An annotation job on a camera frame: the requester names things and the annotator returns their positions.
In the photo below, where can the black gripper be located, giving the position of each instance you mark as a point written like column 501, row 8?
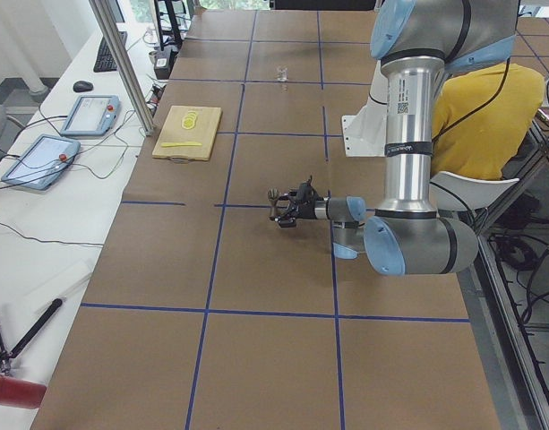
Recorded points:
column 306, row 210

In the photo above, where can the steel double jigger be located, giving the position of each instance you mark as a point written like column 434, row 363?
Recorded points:
column 273, row 198

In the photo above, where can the clear glass measuring cup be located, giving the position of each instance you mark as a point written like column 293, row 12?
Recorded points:
column 281, row 74

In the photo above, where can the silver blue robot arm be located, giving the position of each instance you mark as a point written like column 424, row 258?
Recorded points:
column 419, row 44

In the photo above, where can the yellow plastic knife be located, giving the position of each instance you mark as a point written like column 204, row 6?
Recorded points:
column 180, row 144

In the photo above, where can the bamboo cutting board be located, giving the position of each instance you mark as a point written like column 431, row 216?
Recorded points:
column 205, row 131

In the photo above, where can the white chair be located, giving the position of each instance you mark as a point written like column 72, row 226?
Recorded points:
column 453, row 192

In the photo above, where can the black box with label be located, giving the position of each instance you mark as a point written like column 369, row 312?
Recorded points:
column 164, row 62

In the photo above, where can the person in yellow shirt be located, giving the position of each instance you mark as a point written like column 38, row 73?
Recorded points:
column 481, row 118

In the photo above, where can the far blue teach pendant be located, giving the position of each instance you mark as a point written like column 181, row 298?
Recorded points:
column 91, row 115

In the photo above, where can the blue teach pendant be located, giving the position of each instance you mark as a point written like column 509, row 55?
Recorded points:
column 91, row 115
column 42, row 163

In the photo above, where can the black keyboard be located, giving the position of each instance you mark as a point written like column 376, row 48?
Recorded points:
column 104, row 61

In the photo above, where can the black computer mouse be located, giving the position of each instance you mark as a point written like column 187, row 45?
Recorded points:
column 82, row 86

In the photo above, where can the near blue teach pendant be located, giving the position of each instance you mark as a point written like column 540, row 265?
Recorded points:
column 42, row 163

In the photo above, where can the red cylinder bottle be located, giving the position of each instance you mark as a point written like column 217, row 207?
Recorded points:
column 19, row 393

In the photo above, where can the black handled tool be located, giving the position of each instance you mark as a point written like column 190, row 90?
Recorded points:
column 35, row 328

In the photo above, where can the aluminium frame post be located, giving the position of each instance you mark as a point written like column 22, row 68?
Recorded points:
column 107, row 24

